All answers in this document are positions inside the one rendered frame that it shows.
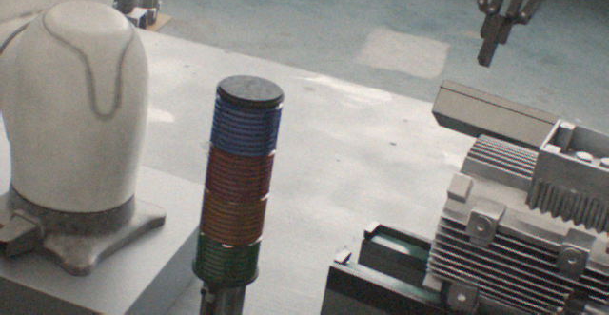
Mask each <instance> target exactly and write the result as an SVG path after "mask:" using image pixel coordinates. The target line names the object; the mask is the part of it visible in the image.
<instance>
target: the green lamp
mask: <svg viewBox="0 0 609 315"><path fill-rule="evenodd" d="M262 239H263V235H262V237H261V238H260V239H257V240H255V242H253V243H250V244H246V245H239V246H234V245H226V244H222V242H218V241H216V240H213V239H211V238H209V237H207V236H206V235H205V234H204V233H203V232H202V230H201V229H200V227H199V230H198V239H197V245H196V247H197V248H196V254H195V266H196V268H197V270H198V272H199V273H200V274H201V275H202V276H203V277H205V278H207V279H209V280H211V281H214V282H217V283H223V284H239V283H242V282H245V281H248V280H249V279H251V278H252V277H253V276H254V274H255V272H257V270H258V264H259V258H260V251H261V245H262Z"/></svg>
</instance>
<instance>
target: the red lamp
mask: <svg viewBox="0 0 609 315"><path fill-rule="evenodd" d="M208 146H209V148H208V154H207V160H206V162H207V164H206V175H205V186H206V188H207V189H208V190H209V191H210V192H212V193H213V194H215V195H217V196H220V197H223V198H224V199H225V200H228V201H233V202H253V201H257V200H261V199H263V198H265V196H266V195H267V194H268V192H269V190H270V182H271V176H272V170H273V166H274V159H275V158H274V156H275V150H276V148H275V149H274V150H273V151H272V152H270V153H268V154H265V155H261V156H242V155H236V154H232V153H228V152H226V151H223V150H221V149H220V148H217V147H215V146H214V145H213V144H212V143H211V141H210V139H209V145H208Z"/></svg>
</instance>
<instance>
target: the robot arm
mask: <svg viewBox="0 0 609 315"><path fill-rule="evenodd" d="M503 1H504V0H491V1H490V4H489V3H488V0H478V6H479V10H480V11H482V12H484V14H485V18H484V21H483V23H482V26H481V29H480V36H481V38H483V42H482V45H481V49H480V51H479V54H478V56H477V60H478V64H479V65H482V66H485V67H486V68H490V64H491V62H492V59H493V57H494V54H495V52H496V49H497V47H498V44H500V45H505V44H506V42H507V40H508V37H509V34H510V31H511V29H512V27H513V26H514V25H516V24H522V25H526V24H527V23H528V22H529V20H530V19H531V18H532V16H533V15H534V13H535V12H536V11H537V9H538V8H539V6H540V4H541V3H542V2H543V0H529V1H528V2H527V3H526V5H525V6H524V8H523V9H522V11H521V12H519V11H520V9H521V5H522V2H523V0H511V2H510V4H509V8H508V10H507V12H506V13H505V16H503V15H500V11H501V6H502V4H503ZM112 3H113V0H0V111H1V115H2V119H3V122H4V127H5V131H6V135H7V139H8V141H9V143H10V186H9V190H8V191H6V192H5V193H3V194H1V195H0V256H1V257H3V258H8V257H10V256H13V255H16V254H19V253H22V252H25V251H28V250H31V249H32V250H34V251H36V252H38V253H40V254H42V255H44V257H46V258H48V259H50V260H52V261H53V262H55V263H56V264H58V265H59V266H61V267H62V268H63V269H64V270H65V271H66V272H67V273H69V274H71V275H75V277H85V276H89V275H90V274H91V273H92V272H93V271H94V269H95V267H96V266H97V265H98V264H99V263H100V262H101V261H103V260H104V259H106V258H107V257H108V256H109V255H111V254H112V253H114V252H115V251H117V250H118V249H120V248H121V247H123V246H125V245H126V244H128V243H129V242H131V241H132V240H134V239H135V238H138V237H139V236H141V235H142V234H144V233H146V232H147V231H149V230H151V229H154V228H157V227H160V226H162V225H163V224H164V223H165V221H166V215H167V214H166V211H165V210H164V209H163V208H162V207H159V206H156V205H154V204H153V203H151V202H148V201H143V200H141V199H138V198H136V197H135V187H136V180H137V175H138V171H139V167H140V165H141V158H142V153H143V147H144V142H145V133H146V126H147V117H148V106H149V87H150V75H149V66H148V60H147V55H146V51H145V48H144V44H143V42H142V39H141V37H140V35H139V33H138V31H137V29H136V28H135V27H133V26H134V25H132V24H131V23H130V22H129V21H128V20H127V19H126V18H125V17H124V16H123V15H122V14H121V13H120V11H119V12H118V10H116V9H114V8H113V7H112Z"/></svg>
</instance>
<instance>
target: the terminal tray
mask: <svg viewBox="0 0 609 315"><path fill-rule="evenodd" d="M563 124H568V125H570V127H566V126H564V125H563ZM549 147H555V148H556V149H555V150H553V149H550V148H549ZM525 204H526V205H529V209H530V210H535V208H538V209H539V210H540V213H541V214H545V213H546V212H550V213H551V217H552V218H557V217H558V215H559V216H560V217H561V219H562V220H563V222H567V221H568V220H572V221H573V224H574V226H578V225H579V224H584V228H585V230H587V231H588V229H590V228H591V227H593V228H595V229H596V232H597V234H598V235H599V234H601V233H602V232H603V231H605V232H607V236H608V237H609V135H608V134H605V133H602V132H599V131H596V130H593V129H590V128H586V127H582V126H579V125H576V124H572V123H569V122H565V121H562V120H558V122H557V123H556V124H555V125H554V127H553V128H552V130H551V131H550V133H549V134H548V135H547V138H546V139H545V141H544V142H543V144H542V145H541V147H540V149H539V152H538V156H537V159H536V163H535V166H534V169H533V173H532V176H531V180H530V186H529V189H528V193H527V196H526V200H525Z"/></svg>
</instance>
